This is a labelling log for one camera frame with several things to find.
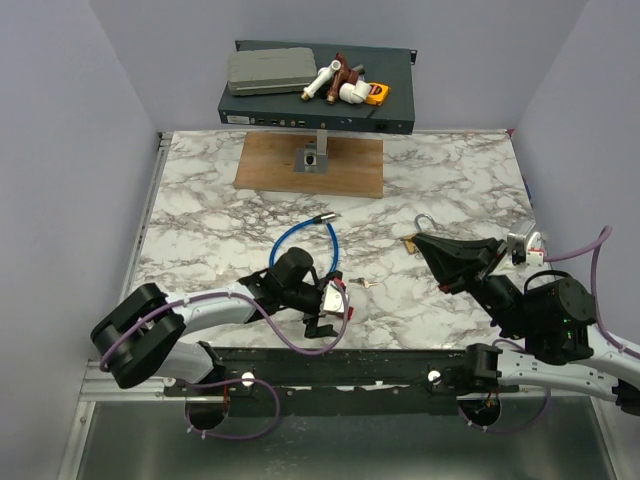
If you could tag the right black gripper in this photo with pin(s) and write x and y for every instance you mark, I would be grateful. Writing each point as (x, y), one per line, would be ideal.
(459, 264)

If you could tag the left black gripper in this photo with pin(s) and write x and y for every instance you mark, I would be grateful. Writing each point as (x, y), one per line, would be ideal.
(313, 330)

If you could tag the brass padlock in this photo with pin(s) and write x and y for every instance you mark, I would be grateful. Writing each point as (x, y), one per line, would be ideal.
(407, 240)

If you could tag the silver key bunch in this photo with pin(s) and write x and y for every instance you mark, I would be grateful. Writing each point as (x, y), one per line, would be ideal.
(363, 282)

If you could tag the blue cable lock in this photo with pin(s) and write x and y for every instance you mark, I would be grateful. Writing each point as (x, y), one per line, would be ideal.
(321, 219)

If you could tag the white elbow pipe fitting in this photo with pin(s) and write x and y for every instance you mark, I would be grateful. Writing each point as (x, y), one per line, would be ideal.
(354, 93)

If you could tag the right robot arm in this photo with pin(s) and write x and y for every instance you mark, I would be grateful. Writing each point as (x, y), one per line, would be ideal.
(564, 346)

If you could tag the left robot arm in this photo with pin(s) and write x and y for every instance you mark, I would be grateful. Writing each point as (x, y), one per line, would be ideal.
(143, 336)

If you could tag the wooden board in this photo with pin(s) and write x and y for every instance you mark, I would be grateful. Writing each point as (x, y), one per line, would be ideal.
(267, 164)

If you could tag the yellow tape measure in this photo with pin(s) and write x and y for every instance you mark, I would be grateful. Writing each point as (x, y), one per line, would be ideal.
(378, 93)

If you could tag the dark teal rack device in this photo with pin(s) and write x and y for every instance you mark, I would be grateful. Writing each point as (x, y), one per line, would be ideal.
(390, 67)

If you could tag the white straight pipe fitting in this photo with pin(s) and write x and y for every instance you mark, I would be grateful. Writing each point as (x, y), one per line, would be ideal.
(324, 75)

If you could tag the grey plastic case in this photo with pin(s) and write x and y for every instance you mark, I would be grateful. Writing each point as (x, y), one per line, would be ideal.
(270, 71)

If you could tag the brown pipe fitting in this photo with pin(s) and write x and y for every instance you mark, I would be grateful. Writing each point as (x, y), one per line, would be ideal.
(344, 74)

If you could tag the dark grey pipe piece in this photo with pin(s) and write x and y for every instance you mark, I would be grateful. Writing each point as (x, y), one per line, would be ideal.
(359, 69)

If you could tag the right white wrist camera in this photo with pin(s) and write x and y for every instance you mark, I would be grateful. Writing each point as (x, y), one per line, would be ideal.
(524, 244)

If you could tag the black mounting rail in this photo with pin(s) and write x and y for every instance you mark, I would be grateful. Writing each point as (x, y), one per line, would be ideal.
(345, 382)

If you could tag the metal stand post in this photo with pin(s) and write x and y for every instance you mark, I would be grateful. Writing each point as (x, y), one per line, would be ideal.
(312, 158)

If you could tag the aluminium frame profile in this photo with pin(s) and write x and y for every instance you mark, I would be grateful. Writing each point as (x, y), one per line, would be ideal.
(100, 380)

